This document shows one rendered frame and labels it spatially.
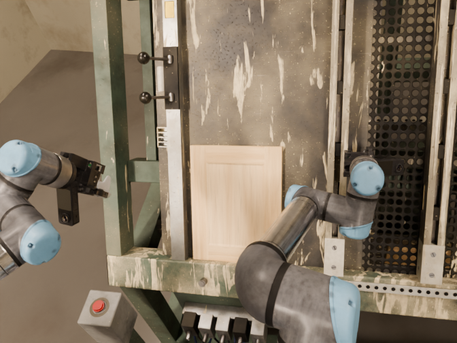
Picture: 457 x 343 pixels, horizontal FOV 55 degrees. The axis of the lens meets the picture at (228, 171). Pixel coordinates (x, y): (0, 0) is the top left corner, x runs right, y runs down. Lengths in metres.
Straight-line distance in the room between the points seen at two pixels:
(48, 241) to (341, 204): 0.67
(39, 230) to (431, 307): 1.17
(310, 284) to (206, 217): 0.81
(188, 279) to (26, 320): 1.47
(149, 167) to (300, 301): 0.99
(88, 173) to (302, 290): 0.60
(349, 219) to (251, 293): 0.41
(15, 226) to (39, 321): 1.95
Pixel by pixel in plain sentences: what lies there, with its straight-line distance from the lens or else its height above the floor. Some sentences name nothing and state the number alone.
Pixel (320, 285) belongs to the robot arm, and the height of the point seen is 1.54.
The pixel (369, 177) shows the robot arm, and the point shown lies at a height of 1.42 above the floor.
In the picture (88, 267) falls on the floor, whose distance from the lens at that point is 2.86.
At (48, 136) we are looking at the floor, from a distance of 3.86.
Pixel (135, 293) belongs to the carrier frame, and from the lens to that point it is 1.82.
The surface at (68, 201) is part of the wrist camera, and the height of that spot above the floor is 1.47.
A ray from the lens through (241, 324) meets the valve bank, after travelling 1.59.
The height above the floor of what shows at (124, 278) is 0.85.
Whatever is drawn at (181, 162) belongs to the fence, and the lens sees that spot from 1.48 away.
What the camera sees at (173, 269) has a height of 0.89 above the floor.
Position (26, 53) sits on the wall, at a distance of 4.76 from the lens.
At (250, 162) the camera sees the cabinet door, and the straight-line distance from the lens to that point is 1.44.
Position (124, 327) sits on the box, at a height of 0.83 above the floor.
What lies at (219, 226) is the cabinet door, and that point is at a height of 0.99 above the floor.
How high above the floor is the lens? 2.23
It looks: 48 degrees down
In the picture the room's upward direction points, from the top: 13 degrees counter-clockwise
